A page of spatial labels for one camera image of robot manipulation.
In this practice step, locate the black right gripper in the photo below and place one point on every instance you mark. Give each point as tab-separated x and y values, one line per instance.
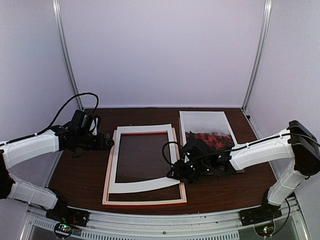
179	174

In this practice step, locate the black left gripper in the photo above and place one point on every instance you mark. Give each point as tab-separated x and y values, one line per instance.
100	146

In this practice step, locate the clear acrylic sheet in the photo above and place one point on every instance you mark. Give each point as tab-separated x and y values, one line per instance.
140	159

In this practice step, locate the pink wooden picture frame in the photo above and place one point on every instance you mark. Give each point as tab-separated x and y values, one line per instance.
170	154

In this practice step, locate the red landscape photo print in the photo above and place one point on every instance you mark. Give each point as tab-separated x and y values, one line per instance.
210	126

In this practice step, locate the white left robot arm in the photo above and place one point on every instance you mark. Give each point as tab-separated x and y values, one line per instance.
79	133

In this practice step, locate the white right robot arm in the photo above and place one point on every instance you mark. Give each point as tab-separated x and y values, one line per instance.
295	143

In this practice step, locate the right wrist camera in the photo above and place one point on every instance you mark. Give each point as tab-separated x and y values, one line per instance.
186	156

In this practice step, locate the aluminium front rail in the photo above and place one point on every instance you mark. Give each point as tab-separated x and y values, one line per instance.
223	225

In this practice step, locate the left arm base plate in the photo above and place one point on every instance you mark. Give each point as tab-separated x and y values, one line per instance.
73	217

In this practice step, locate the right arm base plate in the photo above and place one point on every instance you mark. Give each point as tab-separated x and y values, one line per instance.
254	216

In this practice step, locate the left aluminium corner post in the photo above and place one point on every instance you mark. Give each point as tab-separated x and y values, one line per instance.
56	4

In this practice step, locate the aluminium corner post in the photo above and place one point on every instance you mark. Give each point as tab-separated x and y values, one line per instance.
56	4
264	30

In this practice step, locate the right aluminium corner post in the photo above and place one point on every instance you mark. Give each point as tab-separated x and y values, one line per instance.
264	30

